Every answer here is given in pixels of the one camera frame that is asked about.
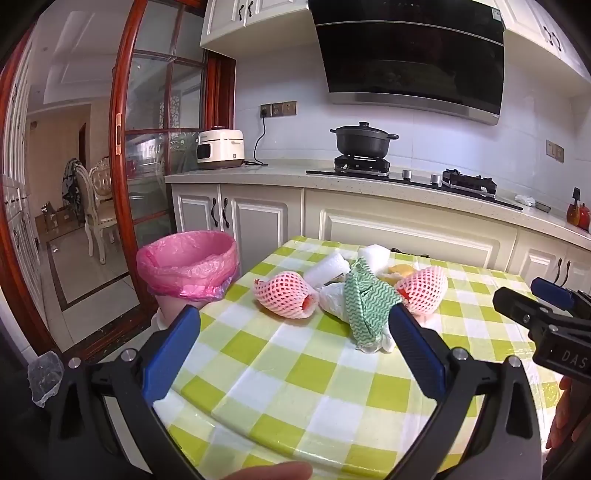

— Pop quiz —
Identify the black gas stove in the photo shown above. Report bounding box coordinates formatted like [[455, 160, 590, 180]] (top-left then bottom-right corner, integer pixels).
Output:
[[305, 154, 525, 211]]

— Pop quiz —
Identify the beige trash can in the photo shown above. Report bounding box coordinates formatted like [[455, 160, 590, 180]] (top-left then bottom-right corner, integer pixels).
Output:
[[151, 295, 201, 334]]

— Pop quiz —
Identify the white foam block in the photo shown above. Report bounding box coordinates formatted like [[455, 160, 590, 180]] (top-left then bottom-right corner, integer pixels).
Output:
[[358, 244, 394, 274]]

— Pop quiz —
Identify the red wooden glass door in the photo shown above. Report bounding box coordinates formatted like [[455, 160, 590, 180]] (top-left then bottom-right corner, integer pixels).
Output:
[[108, 0, 236, 296]]

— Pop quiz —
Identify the pink foam fruit net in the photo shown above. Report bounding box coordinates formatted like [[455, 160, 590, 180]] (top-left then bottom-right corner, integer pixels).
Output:
[[394, 265, 448, 317], [253, 271, 320, 320]]

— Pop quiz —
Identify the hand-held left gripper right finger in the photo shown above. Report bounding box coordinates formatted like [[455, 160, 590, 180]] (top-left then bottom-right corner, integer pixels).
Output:
[[388, 304, 543, 480]]

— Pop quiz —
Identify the black range hood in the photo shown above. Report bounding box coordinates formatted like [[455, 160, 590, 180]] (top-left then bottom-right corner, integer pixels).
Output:
[[308, 0, 505, 126]]

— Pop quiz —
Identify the person's right hand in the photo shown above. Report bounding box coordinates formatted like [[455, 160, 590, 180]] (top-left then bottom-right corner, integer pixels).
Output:
[[546, 376, 591, 462]]

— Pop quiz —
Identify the black cooking pot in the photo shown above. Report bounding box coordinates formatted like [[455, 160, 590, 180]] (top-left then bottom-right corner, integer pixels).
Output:
[[329, 122, 400, 158]]

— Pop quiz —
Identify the person's left hand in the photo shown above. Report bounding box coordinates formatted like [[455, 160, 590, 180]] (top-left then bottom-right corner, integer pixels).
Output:
[[225, 462, 315, 480]]

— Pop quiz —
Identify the green checkered tablecloth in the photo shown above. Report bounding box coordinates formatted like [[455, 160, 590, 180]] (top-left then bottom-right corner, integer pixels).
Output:
[[152, 236, 570, 480]]

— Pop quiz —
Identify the pink-lined trash bin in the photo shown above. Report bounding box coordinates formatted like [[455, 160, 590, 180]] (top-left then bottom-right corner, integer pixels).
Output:
[[136, 232, 240, 302]]

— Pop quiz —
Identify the white rice cooker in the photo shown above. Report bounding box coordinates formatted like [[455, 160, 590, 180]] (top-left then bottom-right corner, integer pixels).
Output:
[[196, 126, 245, 171]]

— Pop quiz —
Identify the dark patterned cloth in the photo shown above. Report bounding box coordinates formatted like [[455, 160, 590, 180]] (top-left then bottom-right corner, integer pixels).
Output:
[[62, 158, 85, 223]]

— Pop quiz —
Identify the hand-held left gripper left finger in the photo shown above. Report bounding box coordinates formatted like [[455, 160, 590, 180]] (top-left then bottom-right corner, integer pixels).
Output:
[[46, 304, 204, 480]]

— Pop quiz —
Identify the white upper cabinet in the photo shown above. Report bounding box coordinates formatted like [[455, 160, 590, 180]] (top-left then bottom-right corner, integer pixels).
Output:
[[501, 0, 588, 93], [199, 0, 320, 60]]

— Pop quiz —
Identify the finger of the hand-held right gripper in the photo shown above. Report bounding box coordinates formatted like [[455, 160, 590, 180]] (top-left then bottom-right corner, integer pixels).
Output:
[[492, 287, 591, 330], [530, 277, 591, 319]]

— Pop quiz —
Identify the wall outlet plate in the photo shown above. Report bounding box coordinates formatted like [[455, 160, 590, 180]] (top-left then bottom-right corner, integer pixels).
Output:
[[259, 100, 297, 119]]

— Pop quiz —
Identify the wide white cabinet panel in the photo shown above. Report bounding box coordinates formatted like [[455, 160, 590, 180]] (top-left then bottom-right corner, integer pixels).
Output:
[[304, 189, 519, 271]]

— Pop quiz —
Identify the black power cable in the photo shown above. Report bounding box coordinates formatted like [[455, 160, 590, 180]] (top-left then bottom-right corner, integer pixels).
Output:
[[243, 114, 269, 167]]

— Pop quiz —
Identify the white lower cabinet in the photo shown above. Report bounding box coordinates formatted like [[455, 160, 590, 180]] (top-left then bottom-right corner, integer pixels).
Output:
[[505, 228, 591, 296]]

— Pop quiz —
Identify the cardboard box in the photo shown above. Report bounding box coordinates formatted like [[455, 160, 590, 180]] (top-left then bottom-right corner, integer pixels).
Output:
[[39, 200, 77, 232]]

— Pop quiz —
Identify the green wavy striped cloth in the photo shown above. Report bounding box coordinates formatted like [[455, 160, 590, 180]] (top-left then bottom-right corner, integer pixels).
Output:
[[344, 257, 402, 347]]

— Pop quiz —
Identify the white double door cabinet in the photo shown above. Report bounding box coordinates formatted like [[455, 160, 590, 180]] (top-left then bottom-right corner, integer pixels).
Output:
[[171, 182, 305, 278]]

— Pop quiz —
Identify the clear plastic bag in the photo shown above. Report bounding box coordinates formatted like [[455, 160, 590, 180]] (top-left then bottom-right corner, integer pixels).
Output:
[[28, 351, 65, 408]]

